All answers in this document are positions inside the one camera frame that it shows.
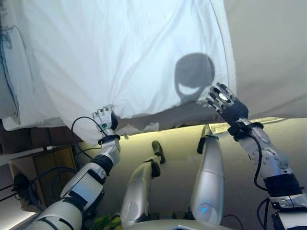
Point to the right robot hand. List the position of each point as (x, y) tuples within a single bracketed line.
[(233, 109)]

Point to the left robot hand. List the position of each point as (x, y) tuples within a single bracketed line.
[(104, 119)]

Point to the white duvet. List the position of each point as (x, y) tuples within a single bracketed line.
[(120, 60)]

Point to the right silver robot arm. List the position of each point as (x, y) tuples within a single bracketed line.
[(271, 158)]

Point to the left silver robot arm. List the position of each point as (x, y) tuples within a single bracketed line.
[(84, 182)]

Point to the beige bed runner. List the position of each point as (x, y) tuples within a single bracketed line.
[(275, 60)]

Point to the wooden nightstand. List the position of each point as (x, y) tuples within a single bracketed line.
[(48, 165)]

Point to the left silver robot leg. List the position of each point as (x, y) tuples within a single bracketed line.
[(136, 187)]

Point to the silver robot leg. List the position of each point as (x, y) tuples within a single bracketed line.
[(208, 179), (136, 187)]

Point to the right silver robot leg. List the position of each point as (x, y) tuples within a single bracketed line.
[(208, 179)]

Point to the white mattress sheet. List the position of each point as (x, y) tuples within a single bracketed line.
[(28, 100)]

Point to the green potted plant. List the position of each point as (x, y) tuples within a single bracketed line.
[(105, 221)]

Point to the grey fringed cushion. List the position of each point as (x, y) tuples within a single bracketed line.
[(7, 43)]

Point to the brown bed frame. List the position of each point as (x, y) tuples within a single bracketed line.
[(36, 136)]

